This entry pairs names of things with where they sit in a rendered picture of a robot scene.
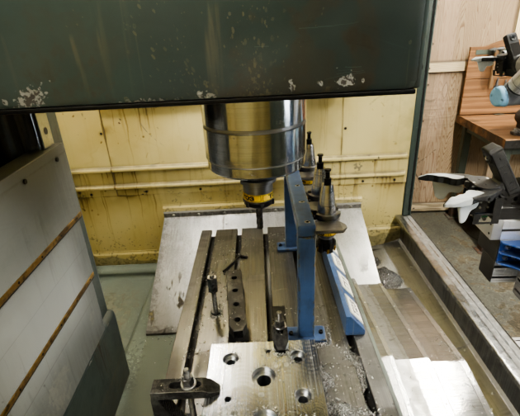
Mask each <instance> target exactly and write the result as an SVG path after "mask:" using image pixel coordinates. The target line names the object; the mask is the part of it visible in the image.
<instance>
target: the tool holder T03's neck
mask: <svg viewBox="0 0 520 416"><path fill-rule="evenodd" d="M272 191H273V183H272V184H270V185H267V186H263V187H248V186H245V185H243V192H244V193H245V194H248V195H251V196H262V195H266V194H268V193H270V192H272Z"/></svg>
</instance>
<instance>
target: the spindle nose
mask: <svg viewBox="0 0 520 416"><path fill-rule="evenodd" d="M201 119H202V124H203V134H204V141H205V149H206V158H207V160H208V167H209V169H210V170H211V171H212V172H213V173H215V174H216V175H218V176H221V177H225V178H228V179H234V180H242V181H259V180H267V179H273V178H278V177H284V176H286V175H289V174H292V173H294V172H296V171H297V170H299V169H300V168H301V167H302V166H303V165H304V164H305V154H306V100H290V101H274V102H242V103H226V104H210V105H201Z"/></svg>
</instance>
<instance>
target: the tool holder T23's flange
mask: <svg viewBox="0 0 520 416"><path fill-rule="evenodd" d="M336 208H337V207H336ZM317 209H318V206H317V207H315V208H314V210H313V215H314V220H315V222H319V221H335V220H339V221H340V218H339V217H340V214H341V211H340V210H338V208H337V212H336V213H334V214H332V215H322V214H320V213H319V212H318V211H317Z"/></svg>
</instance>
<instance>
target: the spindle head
mask: <svg viewBox="0 0 520 416"><path fill-rule="evenodd" d="M429 5H430V0H0V115H16V114H32V113H49V112H65V111H96V110H113V109H129V108H145V107H161V106H194V105H210V104H226V103H242V102H274V101H290V100H306V99H323V98H340V97H371V96H387V95H404V94H415V93H416V89H415V88H418V87H419V86H420V81H421V73H422V69H423V53H424V46H425V39H426V32H427V25H428V12H429Z"/></svg>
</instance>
